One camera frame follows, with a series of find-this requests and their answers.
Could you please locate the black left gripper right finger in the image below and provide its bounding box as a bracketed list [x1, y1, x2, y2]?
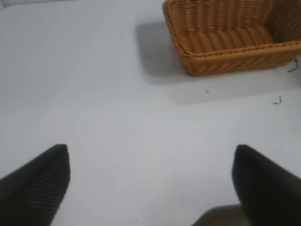
[231, 144, 301, 226]

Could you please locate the brown woven wicker basket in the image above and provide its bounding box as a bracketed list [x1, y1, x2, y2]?
[162, 0, 301, 77]

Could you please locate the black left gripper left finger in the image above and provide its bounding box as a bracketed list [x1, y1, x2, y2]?
[0, 144, 71, 226]

